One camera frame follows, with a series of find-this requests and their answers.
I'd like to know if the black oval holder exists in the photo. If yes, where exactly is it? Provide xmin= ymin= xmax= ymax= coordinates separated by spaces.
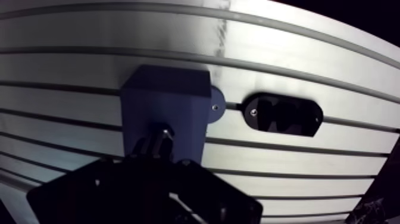
xmin=241 ymin=92 xmax=324 ymax=138

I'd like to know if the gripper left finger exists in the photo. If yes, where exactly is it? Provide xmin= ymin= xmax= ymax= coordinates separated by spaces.
xmin=26 ymin=135 xmax=170 ymax=224

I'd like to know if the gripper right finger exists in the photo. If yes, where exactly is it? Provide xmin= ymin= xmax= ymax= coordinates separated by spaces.
xmin=162 ymin=140 xmax=264 ymax=224

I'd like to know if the dark blue-grey block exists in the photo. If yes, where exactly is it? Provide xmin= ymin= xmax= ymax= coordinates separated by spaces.
xmin=120 ymin=64 xmax=227 ymax=164

